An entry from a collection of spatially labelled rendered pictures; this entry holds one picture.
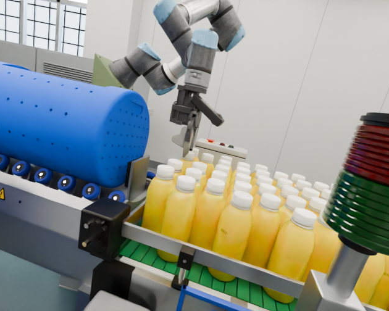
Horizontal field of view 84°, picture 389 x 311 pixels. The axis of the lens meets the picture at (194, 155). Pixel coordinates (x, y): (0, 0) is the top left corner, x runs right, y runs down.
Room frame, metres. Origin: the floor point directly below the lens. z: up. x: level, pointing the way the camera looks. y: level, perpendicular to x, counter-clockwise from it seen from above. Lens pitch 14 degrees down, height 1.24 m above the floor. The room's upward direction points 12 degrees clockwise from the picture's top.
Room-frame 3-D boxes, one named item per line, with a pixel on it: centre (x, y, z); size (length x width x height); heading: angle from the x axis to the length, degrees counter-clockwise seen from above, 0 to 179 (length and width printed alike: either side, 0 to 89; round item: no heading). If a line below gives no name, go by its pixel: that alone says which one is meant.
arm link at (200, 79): (0.67, 0.04, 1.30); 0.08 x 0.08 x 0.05
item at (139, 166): (0.60, 0.16, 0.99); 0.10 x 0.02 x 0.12; 170
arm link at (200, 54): (0.68, 0.04, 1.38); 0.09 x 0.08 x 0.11; 17
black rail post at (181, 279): (0.34, -0.03, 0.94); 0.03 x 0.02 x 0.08; 80
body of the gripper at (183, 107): (0.68, 0.05, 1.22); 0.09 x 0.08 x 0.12; 80
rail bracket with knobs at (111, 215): (0.39, 0.15, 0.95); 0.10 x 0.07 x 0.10; 170
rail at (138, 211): (0.58, 0.08, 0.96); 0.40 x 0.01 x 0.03; 170
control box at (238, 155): (0.85, -0.10, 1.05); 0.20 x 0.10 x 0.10; 80
